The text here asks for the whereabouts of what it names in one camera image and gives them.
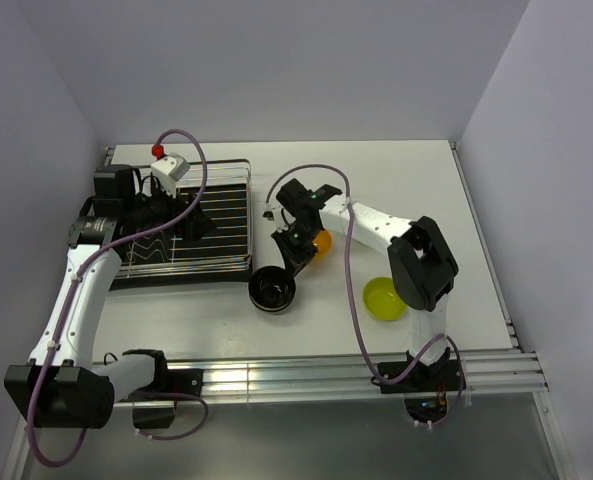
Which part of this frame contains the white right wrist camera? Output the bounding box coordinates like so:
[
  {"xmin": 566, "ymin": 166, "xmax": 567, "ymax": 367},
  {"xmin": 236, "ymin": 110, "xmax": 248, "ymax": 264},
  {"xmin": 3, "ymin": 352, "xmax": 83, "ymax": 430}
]
[{"xmin": 262, "ymin": 203, "xmax": 282, "ymax": 221}]

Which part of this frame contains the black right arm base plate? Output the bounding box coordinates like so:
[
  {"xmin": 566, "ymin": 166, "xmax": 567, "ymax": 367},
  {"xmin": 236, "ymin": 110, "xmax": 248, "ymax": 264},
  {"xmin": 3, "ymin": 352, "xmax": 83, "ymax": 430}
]
[{"xmin": 371, "ymin": 360, "xmax": 466, "ymax": 394}]

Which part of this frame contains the aluminium table edge rail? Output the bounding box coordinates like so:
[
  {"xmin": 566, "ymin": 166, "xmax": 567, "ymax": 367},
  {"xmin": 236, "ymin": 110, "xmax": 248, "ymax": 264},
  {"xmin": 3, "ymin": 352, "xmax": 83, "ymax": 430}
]
[{"xmin": 24, "ymin": 349, "xmax": 549, "ymax": 409}]

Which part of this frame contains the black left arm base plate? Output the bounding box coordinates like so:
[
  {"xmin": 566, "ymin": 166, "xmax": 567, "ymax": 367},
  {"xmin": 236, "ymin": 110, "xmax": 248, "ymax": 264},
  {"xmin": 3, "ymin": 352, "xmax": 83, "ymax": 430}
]
[{"xmin": 126, "ymin": 368, "xmax": 204, "ymax": 402}]

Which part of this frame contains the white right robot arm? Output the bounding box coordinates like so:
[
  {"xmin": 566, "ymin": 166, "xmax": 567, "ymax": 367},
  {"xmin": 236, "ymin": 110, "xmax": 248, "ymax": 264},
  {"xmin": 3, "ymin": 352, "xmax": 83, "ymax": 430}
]
[{"xmin": 263, "ymin": 179, "xmax": 459, "ymax": 390}]

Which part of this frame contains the lime green bowl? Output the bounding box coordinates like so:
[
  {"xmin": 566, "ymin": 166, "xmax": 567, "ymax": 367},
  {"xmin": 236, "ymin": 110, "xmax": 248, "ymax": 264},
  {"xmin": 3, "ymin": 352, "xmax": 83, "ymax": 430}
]
[{"xmin": 362, "ymin": 277, "xmax": 408, "ymax": 322}]

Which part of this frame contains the black patterned bowl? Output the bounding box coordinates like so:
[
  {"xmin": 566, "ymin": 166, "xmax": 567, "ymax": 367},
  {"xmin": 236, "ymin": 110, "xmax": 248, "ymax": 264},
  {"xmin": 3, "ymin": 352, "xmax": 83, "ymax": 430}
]
[{"xmin": 248, "ymin": 266, "xmax": 296, "ymax": 314}]

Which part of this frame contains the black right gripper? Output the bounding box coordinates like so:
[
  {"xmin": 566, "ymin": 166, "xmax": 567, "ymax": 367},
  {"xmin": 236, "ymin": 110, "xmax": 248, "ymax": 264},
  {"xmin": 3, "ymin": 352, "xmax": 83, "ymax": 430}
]
[{"xmin": 272, "ymin": 221, "xmax": 321, "ymax": 280}]

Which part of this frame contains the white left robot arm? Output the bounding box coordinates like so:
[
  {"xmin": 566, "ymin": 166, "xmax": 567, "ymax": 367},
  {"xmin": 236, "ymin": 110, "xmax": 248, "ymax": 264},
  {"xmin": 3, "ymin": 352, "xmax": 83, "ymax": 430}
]
[{"xmin": 4, "ymin": 155, "xmax": 215, "ymax": 429}]

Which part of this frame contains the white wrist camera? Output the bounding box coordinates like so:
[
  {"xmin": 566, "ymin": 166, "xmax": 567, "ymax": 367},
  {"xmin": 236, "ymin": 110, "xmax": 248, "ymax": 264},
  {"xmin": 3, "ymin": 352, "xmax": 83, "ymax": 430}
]
[
  {"xmin": 150, "ymin": 145, "xmax": 190, "ymax": 198},
  {"xmin": 262, "ymin": 203, "xmax": 282, "ymax": 221}
]

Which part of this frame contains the steel wire dish rack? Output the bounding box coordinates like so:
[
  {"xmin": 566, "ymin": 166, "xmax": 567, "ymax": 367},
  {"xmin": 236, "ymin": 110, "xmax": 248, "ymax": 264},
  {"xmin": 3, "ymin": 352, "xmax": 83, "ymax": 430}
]
[{"xmin": 115, "ymin": 158, "xmax": 255, "ymax": 277}]

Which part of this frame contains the orange bowl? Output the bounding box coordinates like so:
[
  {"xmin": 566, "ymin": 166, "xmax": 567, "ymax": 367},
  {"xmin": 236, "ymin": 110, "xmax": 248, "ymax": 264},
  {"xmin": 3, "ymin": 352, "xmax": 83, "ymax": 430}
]
[{"xmin": 313, "ymin": 230, "xmax": 333, "ymax": 261}]

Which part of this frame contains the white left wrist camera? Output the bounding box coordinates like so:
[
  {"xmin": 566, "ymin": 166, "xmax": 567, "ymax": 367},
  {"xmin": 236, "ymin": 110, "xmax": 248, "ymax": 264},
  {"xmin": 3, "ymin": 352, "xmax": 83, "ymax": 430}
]
[{"xmin": 150, "ymin": 145, "xmax": 190, "ymax": 198}]

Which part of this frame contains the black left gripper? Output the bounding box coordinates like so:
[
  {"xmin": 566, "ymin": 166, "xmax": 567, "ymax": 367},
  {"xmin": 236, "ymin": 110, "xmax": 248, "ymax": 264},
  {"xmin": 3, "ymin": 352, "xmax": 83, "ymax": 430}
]
[{"xmin": 124, "ymin": 175, "xmax": 216, "ymax": 243}]

